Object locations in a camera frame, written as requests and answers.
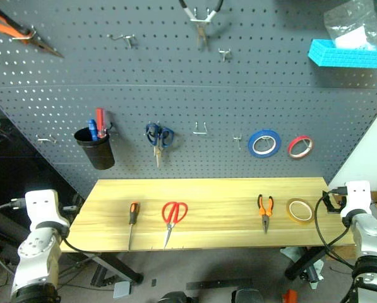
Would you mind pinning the orange long nose pliers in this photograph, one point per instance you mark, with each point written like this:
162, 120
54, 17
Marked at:
5, 27

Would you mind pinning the cyan plastic basket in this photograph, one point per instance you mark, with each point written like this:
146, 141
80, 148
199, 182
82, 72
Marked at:
346, 58

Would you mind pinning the grey foot pedal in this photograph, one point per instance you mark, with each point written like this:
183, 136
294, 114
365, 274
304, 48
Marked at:
122, 289

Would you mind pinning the tan tape roll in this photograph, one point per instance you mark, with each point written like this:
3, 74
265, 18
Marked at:
288, 212

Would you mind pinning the orange black screwdriver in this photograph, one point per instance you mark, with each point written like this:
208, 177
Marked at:
134, 211

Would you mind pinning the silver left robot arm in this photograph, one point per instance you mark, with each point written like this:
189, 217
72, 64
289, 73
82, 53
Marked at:
36, 249

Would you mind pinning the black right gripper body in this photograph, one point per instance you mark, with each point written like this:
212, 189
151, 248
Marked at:
338, 205

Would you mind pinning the orange floor object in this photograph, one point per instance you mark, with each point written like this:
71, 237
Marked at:
290, 296

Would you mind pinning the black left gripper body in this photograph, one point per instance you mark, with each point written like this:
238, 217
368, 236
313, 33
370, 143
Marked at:
70, 208

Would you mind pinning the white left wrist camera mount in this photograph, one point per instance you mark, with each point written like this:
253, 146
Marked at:
41, 205

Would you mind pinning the clear plastic bag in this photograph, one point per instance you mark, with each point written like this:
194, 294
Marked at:
349, 19

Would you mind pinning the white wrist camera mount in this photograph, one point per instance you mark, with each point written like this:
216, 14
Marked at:
358, 197
41, 205

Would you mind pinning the blue tape roll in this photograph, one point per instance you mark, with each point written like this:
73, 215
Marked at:
252, 146

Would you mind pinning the orange black needle-nose pliers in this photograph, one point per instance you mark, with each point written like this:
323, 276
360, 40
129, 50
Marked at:
265, 217

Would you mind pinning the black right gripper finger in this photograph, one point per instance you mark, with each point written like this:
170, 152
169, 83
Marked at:
326, 202

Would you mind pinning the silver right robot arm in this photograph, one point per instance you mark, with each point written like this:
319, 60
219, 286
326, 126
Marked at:
368, 233

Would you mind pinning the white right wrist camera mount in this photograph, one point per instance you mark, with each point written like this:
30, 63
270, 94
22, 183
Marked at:
358, 197

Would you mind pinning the grey metal pegboard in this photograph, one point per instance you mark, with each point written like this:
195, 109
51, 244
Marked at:
207, 94

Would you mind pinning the black table leg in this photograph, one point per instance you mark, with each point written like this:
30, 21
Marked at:
122, 268
302, 263

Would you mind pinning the black flat metal bar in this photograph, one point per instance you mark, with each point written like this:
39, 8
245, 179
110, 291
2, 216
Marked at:
216, 283

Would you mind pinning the red tape roll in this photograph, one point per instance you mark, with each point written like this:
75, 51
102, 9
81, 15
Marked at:
291, 147

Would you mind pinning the dark rounded shape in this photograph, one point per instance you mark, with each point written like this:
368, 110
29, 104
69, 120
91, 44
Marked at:
174, 298
247, 296

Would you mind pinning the black plastic cup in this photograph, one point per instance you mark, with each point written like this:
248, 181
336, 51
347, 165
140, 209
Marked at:
96, 151

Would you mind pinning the silver pegboard hook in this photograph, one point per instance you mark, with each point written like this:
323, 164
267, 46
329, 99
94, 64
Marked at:
237, 139
47, 139
201, 20
125, 38
201, 132
32, 33
225, 53

